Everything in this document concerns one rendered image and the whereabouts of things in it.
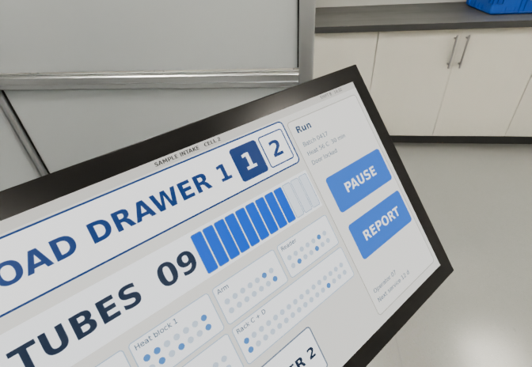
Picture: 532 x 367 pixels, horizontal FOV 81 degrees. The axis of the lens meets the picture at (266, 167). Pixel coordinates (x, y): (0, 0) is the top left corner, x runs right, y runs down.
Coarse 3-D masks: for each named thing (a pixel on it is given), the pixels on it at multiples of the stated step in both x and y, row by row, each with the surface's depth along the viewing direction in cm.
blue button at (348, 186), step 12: (372, 156) 40; (348, 168) 38; (360, 168) 39; (372, 168) 39; (384, 168) 40; (336, 180) 37; (348, 180) 37; (360, 180) 38; (372, 180) 39; (384, 180) 40; (336, 192) 36; (348, 192) 37; (360, 192) 38; (372, 192) 39; (336, 204) 36; (348, 204) 37
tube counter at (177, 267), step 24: (264, 192) 32; (288, 192) 33; (312, 192) 35; (240, 216) 31; (264, 216) 32; (288, 216) 33; (192, 240) 28; (216, 240) 29; (240, 240) 30; (264, 240) 31; (168, 264) 27; (192, 264) 28; (216, 264) 29; (168, 288) 26
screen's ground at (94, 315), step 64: (256, 128) 33; (320, 128) 37; (256, 192) 32; (320, 192) 35; (384, 192) 40; (128, 256) 26; (256, 256) 30; (384, 256) 38; (0, 320) 21; (64, 320) 23; (128, 320) 25; (320, 320) 32; (384, 320) 36
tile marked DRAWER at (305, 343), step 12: (300, 336) 31; (312, 336) 31; (288, 348) 30; (300, 348) 31; (312, 348) 31; (276, 360) 29; (288, 360) 30; (300, 360) 30; (312, 360) 31; (324, 360) 31
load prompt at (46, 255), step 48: (240, 144) 32; (288, 144) 35; (144, 192) 27; (192, 192) 29; (240, 192) 31; (0, 240) 22; (48, 240) 24; (96, 240) 25; (144, 240) 26; (0, 288) 22; (48, 288) 23
